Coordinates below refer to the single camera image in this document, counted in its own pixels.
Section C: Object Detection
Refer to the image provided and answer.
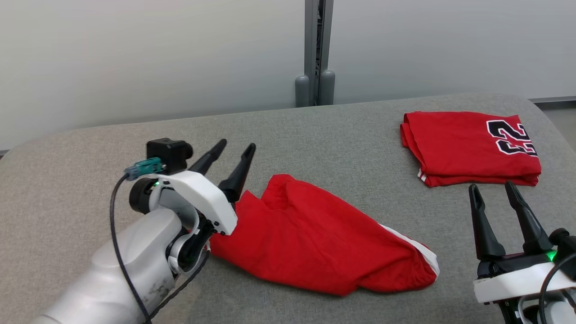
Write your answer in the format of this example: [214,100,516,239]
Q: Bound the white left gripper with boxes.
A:
[153,139,256,274]

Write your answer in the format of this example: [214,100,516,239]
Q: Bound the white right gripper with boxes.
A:
[468,181,576,324]

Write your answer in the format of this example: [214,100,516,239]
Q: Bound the red jersey with white panels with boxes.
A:
[400,111,542,188]

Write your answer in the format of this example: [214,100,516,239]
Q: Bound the red shorts with white stripe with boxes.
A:
[209,174,440,297]

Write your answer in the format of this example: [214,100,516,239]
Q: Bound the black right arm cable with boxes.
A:
[539,252,576,324]

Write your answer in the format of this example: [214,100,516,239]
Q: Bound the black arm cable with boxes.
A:
[109,173,151,324]
[539,252,576,324]

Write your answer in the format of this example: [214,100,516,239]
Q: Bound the teal camera cable connector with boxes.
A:
[125,157,163,181]

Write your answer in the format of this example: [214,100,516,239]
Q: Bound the grey cylindrical post foot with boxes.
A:
[295,75,311,108]
[319,70,336,105]

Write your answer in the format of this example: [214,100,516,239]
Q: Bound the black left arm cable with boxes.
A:
[109,173,151,324]

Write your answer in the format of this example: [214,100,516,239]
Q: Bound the grey metal partition post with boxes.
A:
[305,0,334,106]

